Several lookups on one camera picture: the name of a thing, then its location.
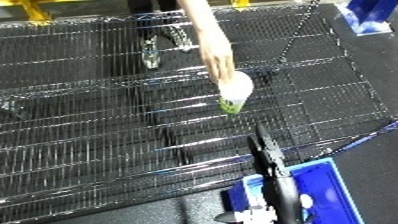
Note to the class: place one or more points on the person's left hand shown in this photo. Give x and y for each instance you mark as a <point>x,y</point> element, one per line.
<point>217,56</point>

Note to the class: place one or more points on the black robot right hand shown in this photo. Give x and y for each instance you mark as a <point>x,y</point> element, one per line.
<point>278,180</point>

